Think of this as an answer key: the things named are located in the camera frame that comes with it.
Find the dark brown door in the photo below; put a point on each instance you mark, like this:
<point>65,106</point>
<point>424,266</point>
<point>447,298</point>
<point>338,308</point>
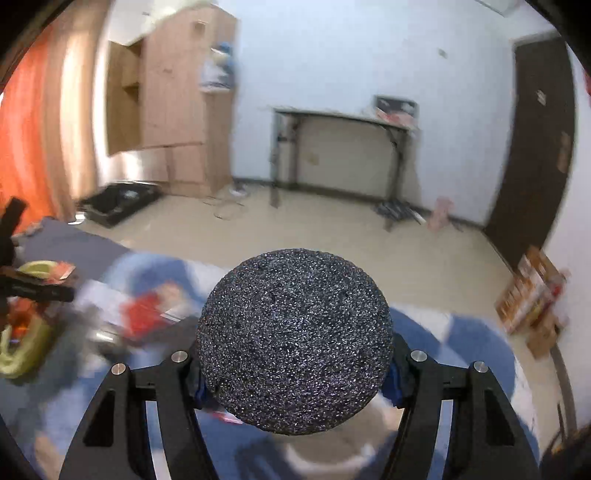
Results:
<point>540,153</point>

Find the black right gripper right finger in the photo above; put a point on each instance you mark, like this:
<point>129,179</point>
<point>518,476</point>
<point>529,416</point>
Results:
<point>486,440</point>

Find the wooden wardrobe cabinet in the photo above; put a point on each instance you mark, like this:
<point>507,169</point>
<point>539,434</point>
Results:
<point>168,96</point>

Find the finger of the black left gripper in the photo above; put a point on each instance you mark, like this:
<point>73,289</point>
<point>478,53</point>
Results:
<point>18,284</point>

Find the black open suitcase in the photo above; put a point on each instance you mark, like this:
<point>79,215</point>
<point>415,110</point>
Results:
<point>118,201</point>

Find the grey bed sheet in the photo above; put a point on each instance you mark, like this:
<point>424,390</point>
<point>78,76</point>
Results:
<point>57,241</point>

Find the pink bag on floor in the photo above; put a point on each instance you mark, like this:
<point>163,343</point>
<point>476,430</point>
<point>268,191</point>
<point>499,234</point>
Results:
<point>440,216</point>

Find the black folding table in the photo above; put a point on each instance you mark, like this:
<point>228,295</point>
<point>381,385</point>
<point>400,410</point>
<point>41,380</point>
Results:
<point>344,156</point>

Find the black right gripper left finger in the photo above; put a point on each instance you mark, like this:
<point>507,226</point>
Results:
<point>112,439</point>

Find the black round sponge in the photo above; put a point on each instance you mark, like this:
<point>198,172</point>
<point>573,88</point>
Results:
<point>295,341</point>

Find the yellow plastic basin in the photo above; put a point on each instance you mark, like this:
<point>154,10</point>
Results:
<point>25,333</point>

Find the large red cigarette carton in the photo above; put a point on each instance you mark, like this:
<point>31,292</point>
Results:
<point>151,311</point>

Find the orange curtain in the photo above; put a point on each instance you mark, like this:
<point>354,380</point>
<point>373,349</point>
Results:
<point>23,163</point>

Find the brown printed cardboard box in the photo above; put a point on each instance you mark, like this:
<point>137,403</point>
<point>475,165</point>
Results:
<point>527,304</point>

